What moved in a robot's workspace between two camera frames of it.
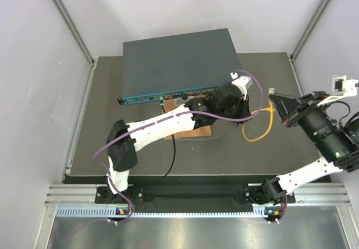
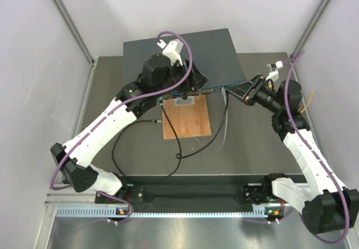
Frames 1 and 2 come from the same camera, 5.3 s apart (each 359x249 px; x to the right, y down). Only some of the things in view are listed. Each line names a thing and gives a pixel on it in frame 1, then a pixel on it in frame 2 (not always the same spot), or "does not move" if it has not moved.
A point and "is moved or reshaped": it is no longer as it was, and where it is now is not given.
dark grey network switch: x=177 y=65 does not move
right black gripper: x=285 y=105 -> x=240 y=91
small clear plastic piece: x=180 y=101 does not move
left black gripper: x=244 y=111 -> x=194 y=82
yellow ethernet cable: x=270 y=108 is moved or reshaped
